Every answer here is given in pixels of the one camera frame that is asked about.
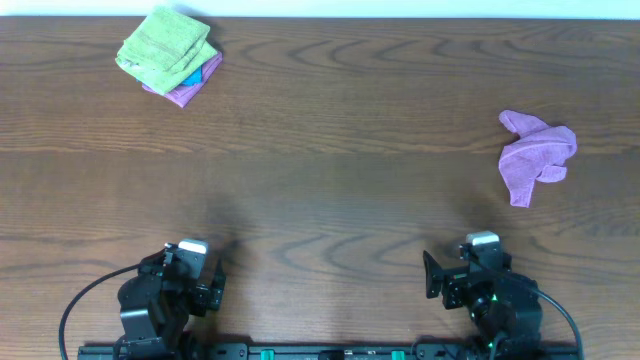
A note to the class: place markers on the blue folded cloth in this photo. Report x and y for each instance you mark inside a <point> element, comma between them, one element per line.
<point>194,78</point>

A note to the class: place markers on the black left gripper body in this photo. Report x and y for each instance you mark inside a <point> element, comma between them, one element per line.
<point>204,293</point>

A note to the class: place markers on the purple folded cloth in stack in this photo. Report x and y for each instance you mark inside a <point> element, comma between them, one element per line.
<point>183,94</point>

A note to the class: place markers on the purple microfiber cloth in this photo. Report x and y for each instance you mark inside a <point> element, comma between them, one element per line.
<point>539,155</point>

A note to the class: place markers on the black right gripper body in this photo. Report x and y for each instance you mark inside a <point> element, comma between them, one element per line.
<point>451,286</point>

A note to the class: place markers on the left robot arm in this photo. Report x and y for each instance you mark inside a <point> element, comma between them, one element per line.
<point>156,305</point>

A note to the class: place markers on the green folded cloth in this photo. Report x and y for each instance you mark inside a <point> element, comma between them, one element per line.
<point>165,49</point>

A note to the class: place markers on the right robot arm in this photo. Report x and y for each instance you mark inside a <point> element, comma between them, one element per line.
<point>503,306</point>

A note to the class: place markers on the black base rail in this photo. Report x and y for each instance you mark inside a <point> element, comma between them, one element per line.
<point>421,351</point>

